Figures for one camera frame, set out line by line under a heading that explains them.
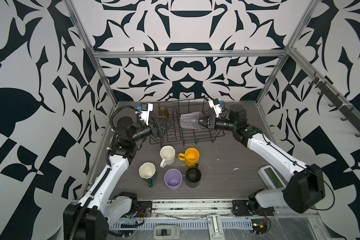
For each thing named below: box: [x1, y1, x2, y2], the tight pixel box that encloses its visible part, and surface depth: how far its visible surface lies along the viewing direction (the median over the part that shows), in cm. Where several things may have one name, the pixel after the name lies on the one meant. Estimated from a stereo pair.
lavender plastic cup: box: [164, 168, 183, 192], surface depth 76 cm
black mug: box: [185, 163, 202, 189], surface depth 83 cm
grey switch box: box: [153, 225, 180, 240], surface depth 67 cm
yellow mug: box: [178, 147, 200, 168], surface depth 87 cm
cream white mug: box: [159, 145, 176, 168], surface depth 86 cm
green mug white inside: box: [138, 161, 157, 188], surface depth 79 cm
